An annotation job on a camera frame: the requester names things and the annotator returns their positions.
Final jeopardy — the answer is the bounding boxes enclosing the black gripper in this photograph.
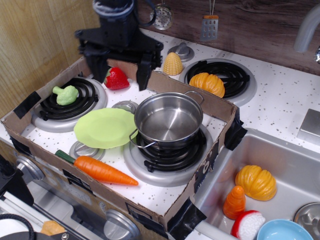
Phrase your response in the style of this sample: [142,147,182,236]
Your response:
[74,22,164,91]

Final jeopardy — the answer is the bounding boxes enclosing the orange toy carrot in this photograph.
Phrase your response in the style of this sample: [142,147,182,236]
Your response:
[55,150,139,186]

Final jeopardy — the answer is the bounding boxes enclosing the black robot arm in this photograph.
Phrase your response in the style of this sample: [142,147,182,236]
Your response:
[74,0,164,91]

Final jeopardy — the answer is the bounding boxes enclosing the light green plastic plate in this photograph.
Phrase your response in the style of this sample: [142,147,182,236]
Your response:
[73,108,138,149]

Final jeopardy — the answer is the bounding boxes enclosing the small orange carrot piece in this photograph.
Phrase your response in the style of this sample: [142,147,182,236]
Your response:
[222,185,246,220]

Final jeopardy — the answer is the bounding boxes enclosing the red toy strawberry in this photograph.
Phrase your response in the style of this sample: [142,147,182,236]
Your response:
[103,67,130,90]

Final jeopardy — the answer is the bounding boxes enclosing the silver middle stove knob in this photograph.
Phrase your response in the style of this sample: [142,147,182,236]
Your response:
[112,100,139,114]

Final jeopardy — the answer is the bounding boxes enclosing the silver stove knob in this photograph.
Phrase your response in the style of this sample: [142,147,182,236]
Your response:
[167,42,195,63]
[112,100,139,114]
[69,141,105,160]

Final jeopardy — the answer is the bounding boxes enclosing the yellow toy corn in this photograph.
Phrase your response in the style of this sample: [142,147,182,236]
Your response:
[163,52,183,76]

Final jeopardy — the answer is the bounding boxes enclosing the green toy broccoli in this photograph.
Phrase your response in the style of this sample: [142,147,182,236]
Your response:
[52,85,79,106]

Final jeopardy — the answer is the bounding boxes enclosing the hanging metal strainer ladle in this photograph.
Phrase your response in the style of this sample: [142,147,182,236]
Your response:
[149,0,174,31]

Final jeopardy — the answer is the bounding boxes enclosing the silver back stove knob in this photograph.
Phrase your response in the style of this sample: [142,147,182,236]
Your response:
[167,42,195,63]

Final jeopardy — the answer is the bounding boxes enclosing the stainless steel pot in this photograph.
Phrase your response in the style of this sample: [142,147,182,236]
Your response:
[129,90,205,150]

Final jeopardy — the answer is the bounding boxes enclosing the front left black burner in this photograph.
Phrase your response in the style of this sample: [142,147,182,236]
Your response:
[32,76,108,133]

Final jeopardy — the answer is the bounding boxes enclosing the black burner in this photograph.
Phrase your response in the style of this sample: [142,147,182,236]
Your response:
[123,125,213,187]
[178,58,257,107]
[32,76,108,133]

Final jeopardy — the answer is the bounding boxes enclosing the orange toy pumpkin on stove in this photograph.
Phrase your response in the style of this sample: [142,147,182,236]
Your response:
[189,72,225,98]

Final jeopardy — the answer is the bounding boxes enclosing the silver front stove knob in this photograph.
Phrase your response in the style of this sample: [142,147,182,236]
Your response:
[69,141,105,160]

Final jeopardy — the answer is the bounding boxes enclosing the hanging metal spatula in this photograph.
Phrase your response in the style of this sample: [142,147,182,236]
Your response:
[200,0,219,42]

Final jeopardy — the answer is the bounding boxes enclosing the front right black burner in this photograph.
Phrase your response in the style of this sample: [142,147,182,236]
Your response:
[123,125,213,187]

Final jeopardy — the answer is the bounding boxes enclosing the back right black burner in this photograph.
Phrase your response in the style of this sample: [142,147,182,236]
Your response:
[178,58,257,107]

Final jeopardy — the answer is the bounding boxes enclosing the silver oven knob left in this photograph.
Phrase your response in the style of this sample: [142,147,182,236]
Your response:
[16,155,45,184]

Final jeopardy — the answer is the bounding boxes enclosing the silver oven knob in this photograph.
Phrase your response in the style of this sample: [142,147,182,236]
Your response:
[16,155,45,184]
[103,209,141,240]

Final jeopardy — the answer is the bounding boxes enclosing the brown cardboard fence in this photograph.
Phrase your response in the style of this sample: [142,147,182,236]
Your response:
[0,50,248,238]

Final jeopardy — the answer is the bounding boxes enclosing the silver oven knob right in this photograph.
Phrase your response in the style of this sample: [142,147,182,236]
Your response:
[103,209,141,240]

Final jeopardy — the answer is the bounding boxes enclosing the orange toy piece bottom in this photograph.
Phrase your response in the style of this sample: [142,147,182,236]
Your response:
[40,220,66,236]

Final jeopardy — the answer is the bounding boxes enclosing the grey faucet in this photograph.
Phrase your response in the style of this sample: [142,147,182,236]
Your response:
[293,4,320,53]

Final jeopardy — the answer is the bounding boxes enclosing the orange toy pumpkin in sink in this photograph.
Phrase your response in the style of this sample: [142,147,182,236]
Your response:
[234,165,278,201]

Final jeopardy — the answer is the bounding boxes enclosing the silver sink basin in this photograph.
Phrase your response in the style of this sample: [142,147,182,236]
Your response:
[189,129,320,240]

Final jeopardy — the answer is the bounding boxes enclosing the red white toy mushroom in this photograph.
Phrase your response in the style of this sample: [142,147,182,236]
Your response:
[230,210,266,240]

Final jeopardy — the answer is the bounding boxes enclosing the light blue bowl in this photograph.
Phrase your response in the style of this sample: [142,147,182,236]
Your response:
[256,219,313,240]

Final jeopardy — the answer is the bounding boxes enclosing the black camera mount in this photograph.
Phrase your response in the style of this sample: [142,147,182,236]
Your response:
[0,155,34,206]

